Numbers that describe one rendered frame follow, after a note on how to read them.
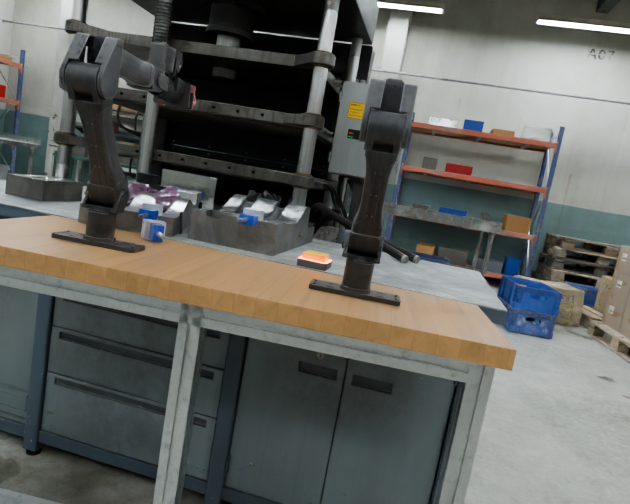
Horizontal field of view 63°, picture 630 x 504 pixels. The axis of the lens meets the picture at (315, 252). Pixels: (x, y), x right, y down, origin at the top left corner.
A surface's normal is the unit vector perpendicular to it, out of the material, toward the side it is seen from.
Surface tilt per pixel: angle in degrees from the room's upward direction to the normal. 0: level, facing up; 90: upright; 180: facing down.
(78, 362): 90
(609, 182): 90
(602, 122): 90
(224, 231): 90
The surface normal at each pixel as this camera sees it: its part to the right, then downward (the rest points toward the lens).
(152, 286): -0.12, 0.11
